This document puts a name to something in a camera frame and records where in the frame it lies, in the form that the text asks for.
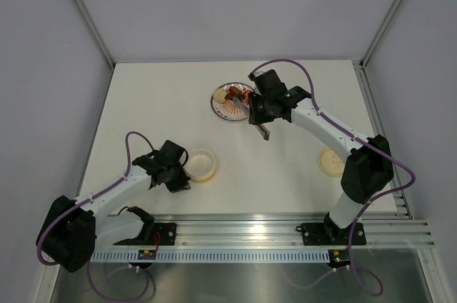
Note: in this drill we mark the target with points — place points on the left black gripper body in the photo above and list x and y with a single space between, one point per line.
177 178

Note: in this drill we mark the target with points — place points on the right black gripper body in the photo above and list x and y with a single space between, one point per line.
260 110

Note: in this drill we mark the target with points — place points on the metal food tongs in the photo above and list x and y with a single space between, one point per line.
255 114

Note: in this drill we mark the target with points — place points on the round beige lunch box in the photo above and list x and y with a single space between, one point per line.
201 165

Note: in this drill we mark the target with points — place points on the brown sausage piece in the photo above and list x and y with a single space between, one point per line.
234 92

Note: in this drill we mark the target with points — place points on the round beige box lid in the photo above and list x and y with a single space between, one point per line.
330 163

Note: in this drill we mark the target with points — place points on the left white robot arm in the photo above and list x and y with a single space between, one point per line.
76 228

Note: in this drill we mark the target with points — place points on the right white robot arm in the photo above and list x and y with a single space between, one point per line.
366 170

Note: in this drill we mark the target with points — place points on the red shrimp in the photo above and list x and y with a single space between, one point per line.
245 94

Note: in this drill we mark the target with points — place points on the patterned round plate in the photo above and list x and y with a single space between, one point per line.
228 110

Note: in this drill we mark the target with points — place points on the white steamed bun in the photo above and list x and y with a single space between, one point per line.
219 95

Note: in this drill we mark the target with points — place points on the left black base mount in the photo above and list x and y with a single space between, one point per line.
163 233

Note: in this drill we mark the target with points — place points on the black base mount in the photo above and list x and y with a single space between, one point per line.
163 233
314 233

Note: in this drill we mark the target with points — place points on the aluminium front rail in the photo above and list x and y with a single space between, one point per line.
278 231

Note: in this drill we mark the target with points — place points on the white slotted cable duct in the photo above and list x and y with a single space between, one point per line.
213 256

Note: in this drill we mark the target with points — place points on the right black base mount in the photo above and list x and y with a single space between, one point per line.
314 233

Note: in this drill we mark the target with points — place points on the right aluminium side rail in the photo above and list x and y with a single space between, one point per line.
402 203

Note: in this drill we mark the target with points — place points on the right aluminium frame post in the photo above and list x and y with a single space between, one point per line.
381 32

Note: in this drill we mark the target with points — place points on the aluminium frame post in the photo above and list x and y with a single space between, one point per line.
381 32
93 30

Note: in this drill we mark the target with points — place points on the left aluminium frame post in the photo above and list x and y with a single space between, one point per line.
93 30

